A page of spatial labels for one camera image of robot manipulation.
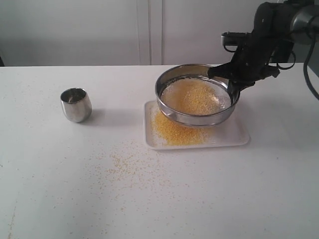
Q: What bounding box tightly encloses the round steel mesh sieve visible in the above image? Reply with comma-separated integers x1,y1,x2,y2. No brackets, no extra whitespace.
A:
155,64,240,127

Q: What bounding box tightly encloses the sieved yellow millet pile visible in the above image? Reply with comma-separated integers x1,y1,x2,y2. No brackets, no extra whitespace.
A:
151,110,214,146

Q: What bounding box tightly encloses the white plastic tray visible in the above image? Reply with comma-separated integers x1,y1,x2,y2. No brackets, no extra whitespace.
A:
144,101,250,150

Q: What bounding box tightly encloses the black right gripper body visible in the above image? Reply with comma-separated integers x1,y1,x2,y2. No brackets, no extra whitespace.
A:
208,32,280,82

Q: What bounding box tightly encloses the stainless steel cup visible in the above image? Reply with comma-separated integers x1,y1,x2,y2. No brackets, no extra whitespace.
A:
60,88,92,123

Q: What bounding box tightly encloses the white cabinet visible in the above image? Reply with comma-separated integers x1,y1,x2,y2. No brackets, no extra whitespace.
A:
0,0,261,66

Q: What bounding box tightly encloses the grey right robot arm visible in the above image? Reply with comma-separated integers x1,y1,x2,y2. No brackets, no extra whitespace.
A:
207,0,319,98

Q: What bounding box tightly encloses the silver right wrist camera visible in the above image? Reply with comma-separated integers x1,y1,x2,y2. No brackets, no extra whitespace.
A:
221,32,251,53

